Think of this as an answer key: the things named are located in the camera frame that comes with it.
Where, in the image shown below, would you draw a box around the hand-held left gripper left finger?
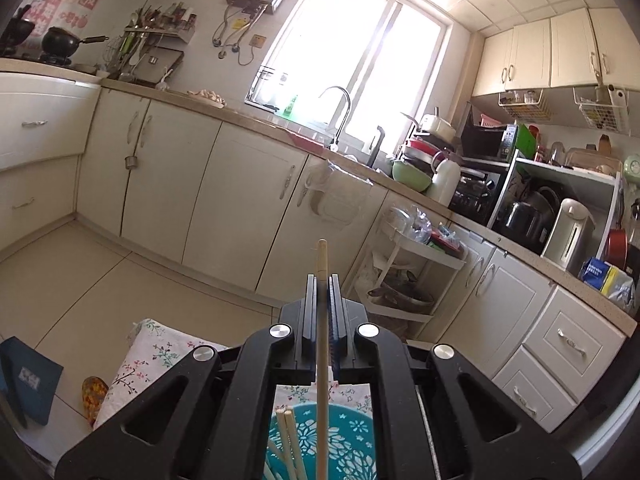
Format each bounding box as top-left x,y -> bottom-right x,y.
55,273 -> 319,480

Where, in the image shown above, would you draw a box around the clear plastic hanging bin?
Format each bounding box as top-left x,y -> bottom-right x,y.
304,159 -> 374,232

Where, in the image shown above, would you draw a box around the white tiered storage rack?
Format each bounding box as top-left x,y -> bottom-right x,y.
356,206 -> 469,334

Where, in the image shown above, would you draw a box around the white countertop shelf unit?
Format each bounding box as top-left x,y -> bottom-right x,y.
487,156 -> 624,274

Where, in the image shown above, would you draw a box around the beige kitchen countertop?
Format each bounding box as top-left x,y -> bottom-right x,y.
0,56 -> 638,338

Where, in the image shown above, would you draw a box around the stack of dishes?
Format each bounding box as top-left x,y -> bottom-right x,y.
399,114 -> 459,171

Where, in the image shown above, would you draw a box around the white electric water boiler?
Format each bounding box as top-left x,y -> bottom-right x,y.
541,197 -> 597,273

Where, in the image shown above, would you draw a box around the cream upper kitchen cabinets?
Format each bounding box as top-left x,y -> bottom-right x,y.
471,7 -> 640,99

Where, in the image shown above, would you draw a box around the white thermos jug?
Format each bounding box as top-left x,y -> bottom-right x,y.
430,156 -> 461,207

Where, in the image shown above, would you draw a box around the steel cooking pot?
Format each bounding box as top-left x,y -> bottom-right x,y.
499,186 -> 562,254

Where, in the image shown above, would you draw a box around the white wire hanging basket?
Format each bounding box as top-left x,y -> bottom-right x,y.
498,88 -> 552,122
573,85 -> 631,137

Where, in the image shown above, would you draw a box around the red pot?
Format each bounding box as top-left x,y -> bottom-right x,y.
606,227 -> 633,264

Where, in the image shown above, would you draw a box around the dark lidded pan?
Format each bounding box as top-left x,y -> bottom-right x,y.
367,279 -> 437,314

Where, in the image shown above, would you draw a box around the blue packet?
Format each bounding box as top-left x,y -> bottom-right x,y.
579,257 -> 614,292

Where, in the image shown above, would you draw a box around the blue booklet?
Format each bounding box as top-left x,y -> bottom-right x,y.
0,336 -> 65,429

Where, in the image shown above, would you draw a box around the pale wooden chopstick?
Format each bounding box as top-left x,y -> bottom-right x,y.
315,239 -> 330,480

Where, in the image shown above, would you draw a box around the floral tablecloth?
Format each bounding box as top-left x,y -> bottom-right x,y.
92,317 -> 373,431

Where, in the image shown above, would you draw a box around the black handled pot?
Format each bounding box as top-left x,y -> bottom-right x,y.
40,26 -> 109,62

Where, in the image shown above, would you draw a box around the black tap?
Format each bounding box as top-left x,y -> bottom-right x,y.
366,125 -> 387,169

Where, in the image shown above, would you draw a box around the bundle of wooden chopsticks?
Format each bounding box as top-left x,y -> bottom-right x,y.
265,408 -> 309,480

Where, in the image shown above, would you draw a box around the green bowl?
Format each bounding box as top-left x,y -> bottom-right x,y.
391,158 -> 434,194

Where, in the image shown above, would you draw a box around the kitchen window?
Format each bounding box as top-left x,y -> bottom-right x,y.
244,0 -> 452,162

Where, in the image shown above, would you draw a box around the chrome sink faucet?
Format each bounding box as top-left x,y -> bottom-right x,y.
317,85 -> 354,154

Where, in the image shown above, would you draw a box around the black toaster oven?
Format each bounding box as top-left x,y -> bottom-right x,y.
448,157 -> 512,227

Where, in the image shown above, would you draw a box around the cream base kitchen cabinets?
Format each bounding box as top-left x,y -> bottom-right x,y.
0,71 -> 631,434

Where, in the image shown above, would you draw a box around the orange floral slipper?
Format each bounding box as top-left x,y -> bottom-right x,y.
82,375 -> 110,424

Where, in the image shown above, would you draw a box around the wall utensil rack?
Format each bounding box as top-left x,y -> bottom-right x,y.
106,0 -> 197,85

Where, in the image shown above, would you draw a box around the yellow silver bag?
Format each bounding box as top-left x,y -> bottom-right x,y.
599,265 -> 637,312

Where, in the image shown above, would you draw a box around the plastic bags on rack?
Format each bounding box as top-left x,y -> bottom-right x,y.
394,206 -> 467,262

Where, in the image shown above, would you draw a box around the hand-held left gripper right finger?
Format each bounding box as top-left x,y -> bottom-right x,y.
326,274 -> 584,480

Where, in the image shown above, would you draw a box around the black microwave oven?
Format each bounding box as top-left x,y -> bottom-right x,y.
459,119 -> 522,162

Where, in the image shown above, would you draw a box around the teal patterned bowl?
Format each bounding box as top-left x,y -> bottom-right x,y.
264,402 -> 377,480

